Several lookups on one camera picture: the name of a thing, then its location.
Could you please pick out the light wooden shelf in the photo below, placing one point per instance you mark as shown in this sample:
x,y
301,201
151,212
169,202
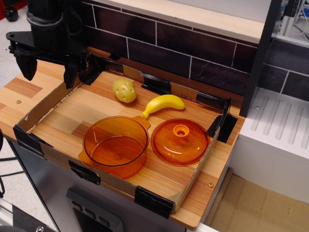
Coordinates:
x,y
214,22

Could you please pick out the grey toy oven front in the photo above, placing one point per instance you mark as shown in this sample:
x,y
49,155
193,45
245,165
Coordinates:
x,y
91,217

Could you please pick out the dark shelf post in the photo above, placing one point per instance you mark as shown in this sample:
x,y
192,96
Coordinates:
x,y
265,40

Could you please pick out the cardboard fence with black tape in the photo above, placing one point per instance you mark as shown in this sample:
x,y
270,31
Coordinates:
x,y
54,130

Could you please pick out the orange transparent pot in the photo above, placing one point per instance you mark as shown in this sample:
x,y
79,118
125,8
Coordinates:
x,y
117,145

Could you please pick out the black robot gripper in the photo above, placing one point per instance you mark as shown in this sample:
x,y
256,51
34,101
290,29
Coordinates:
x,y
48,41

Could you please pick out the black chair caster wheel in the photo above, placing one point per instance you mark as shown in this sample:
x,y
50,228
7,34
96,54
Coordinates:
x,y
11,13

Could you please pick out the white toy sink drainboard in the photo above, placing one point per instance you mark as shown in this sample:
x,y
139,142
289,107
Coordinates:
x,y
272,149

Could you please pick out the yellow plastic potato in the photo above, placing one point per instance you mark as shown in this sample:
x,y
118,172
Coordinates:
x,y
124,90

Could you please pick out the yellow plastic banana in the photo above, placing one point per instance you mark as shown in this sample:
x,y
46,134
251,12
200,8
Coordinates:
x,y
162,102

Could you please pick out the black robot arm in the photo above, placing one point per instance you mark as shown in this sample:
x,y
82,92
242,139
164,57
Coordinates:
x,y
51,8

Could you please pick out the orange transparent pot lid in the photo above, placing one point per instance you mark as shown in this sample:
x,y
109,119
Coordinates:
x,y
180,142

